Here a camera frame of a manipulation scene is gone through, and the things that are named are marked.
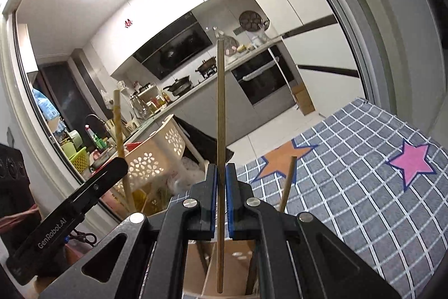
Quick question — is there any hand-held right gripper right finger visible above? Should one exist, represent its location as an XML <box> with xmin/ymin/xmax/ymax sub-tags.
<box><xmin>226</xmin><ymin>163</ymin><xmax>402</xmax><ymax>299</ymax></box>

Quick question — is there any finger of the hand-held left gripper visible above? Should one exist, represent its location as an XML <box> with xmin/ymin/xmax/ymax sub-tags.
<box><xmin>68</xmin><ymin>158</ymin><xmax>129</xmax><ymax>215</ymax></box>

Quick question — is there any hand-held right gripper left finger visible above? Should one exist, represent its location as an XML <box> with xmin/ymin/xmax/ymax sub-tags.
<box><xmin>38</xmin><ymin>163</ymin><xmax>219</xmax><ymax>299</ymax></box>

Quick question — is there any wooden chopstick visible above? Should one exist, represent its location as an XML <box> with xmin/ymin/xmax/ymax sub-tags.
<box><xmin>113</xmin><ymin>90</ymin><xmax>136</xmax><ymax>215</ymax></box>
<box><xmin>278</xmin><ymin>156</ymin><xmax>298</xmax><ymax>214</ymax></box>
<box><xmin>216</xmin><ymin>40</ymin><xmax>225</xmax><ymax>294</ymax></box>

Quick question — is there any beige plastic utensil holder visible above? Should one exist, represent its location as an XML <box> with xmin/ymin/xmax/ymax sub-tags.
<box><xmin>184</xmin><ymin>239</ymin><xmax>258</xmax><ymax>299</ymax></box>

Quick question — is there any green plastic basket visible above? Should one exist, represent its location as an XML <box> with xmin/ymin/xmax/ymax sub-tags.
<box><xmin>71</xmin><ymin>147</ymin><xmax>89</xmax><ymax>174</ymax></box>

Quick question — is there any black kitchen faucet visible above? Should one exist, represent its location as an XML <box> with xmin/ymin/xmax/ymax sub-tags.
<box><xmin>85</xmin><ymin>114</ymin><xmax>111</xmax><ymax>145</ymax></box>

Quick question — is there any beige perforated plastic basket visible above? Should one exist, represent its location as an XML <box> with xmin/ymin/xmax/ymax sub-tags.
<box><xmin>122</xmin><ymin>114</ymin><xmax>187</xmax><ymax>188</ymax></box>

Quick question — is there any blue hanging cloth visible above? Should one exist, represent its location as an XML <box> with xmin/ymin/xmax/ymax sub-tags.
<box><xmin>32</xmin><ymin>86</ymin><xmax>62</xmax><ymax>122</ymax></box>

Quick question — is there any black wok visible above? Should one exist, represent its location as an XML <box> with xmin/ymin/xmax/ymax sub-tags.
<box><xmin>162</xmin><ymin>75</ymin><xmax>193</xmax><ymax>97</ymax></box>

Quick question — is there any brown cardboard box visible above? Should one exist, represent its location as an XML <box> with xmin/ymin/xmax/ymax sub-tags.
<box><xmin>290</xmin><ymin>83</ymin><xmax>316</xmax><ymax>116</ymax></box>

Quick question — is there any black built-in oven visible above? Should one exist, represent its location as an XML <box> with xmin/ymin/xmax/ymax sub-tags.
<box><xmin>231</xmin><ymin>45</ymin><xmax>297</xmax><ymax>107</ymax></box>

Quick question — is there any black cooking pot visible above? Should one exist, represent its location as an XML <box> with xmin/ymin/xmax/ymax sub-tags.
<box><xmin>195</xmin><ymin>56</ymin><xmax>217</xmax><ymax>77</ymax></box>

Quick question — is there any black range hood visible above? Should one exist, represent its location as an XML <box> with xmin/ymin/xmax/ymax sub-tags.
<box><xmin>132</xmin><ymin>12</ymin><xmax>215</xmax><ymax>81</ymax></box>

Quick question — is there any round silver tray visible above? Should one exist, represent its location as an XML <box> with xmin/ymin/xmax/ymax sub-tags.
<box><xmin>224</xmin><ymin>34</ymin><xmax>239</xmax><ymax>56</ymax></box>

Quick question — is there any round multi-cup pan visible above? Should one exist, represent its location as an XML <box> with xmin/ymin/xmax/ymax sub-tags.
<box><xmin>239</xmin><ymin>10</ymin><xmax>270</xmax><ymax>32</ymax></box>

